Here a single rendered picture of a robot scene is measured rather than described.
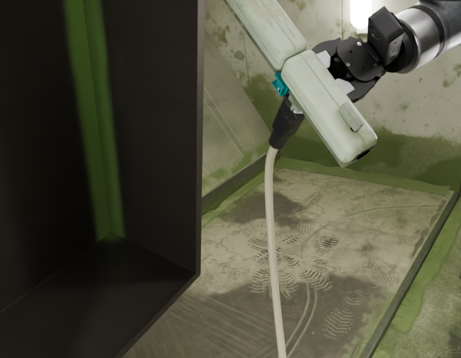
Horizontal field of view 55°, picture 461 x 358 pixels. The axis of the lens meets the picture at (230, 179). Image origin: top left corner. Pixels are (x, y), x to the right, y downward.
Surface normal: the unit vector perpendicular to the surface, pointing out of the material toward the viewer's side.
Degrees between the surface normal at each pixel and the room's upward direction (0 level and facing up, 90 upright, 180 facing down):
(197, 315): 0
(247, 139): 57
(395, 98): 90
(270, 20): 47
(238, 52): 90
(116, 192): 90
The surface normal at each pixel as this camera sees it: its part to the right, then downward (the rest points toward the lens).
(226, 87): 0.59, -0.35
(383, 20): -0.29, -0.04
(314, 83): 0.11, -0.34
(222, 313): -0.12, -0.90
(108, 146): -0.51, 0.43
